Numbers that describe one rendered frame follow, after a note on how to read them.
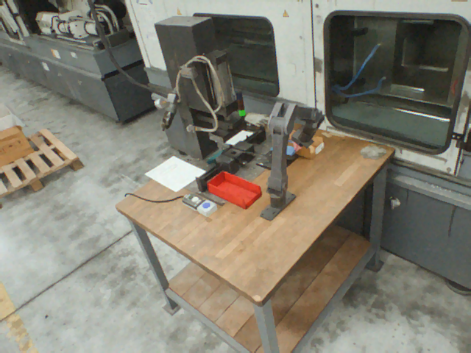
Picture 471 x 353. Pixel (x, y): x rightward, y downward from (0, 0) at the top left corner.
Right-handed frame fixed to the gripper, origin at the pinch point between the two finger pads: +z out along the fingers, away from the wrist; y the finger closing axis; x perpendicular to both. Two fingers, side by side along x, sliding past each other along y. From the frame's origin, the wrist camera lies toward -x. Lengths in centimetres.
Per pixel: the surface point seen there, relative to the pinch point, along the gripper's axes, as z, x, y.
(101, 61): 165, -83, 273
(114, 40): 150, -108, 281
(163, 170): 39, 40, 51
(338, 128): 2.8, -37.7, -7.0
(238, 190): 13.6, 33.3, 7.7
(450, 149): -30, -32, -56
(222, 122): -2.8, 19.6, 35.0
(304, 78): -5, -46, 28
